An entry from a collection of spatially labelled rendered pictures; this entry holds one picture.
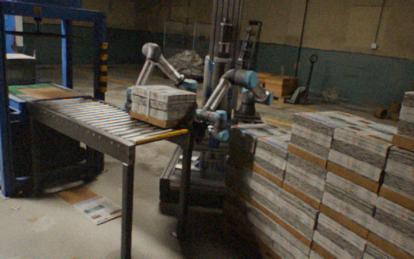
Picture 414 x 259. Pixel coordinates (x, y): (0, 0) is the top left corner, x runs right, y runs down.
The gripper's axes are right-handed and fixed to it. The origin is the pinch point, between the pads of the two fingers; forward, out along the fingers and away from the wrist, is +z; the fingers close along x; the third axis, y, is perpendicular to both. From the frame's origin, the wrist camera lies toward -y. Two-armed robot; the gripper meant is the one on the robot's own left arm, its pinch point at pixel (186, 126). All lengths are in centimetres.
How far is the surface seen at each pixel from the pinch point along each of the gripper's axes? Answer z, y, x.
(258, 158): -57, -8, -7
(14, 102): 131, -2, 66
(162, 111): 2.3, 13.1, 22.2
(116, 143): -2, 0, 62
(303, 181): -95, -7, 6
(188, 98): -1.5, 21.4, 1.9
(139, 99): 26.0, 16.9, 22.6
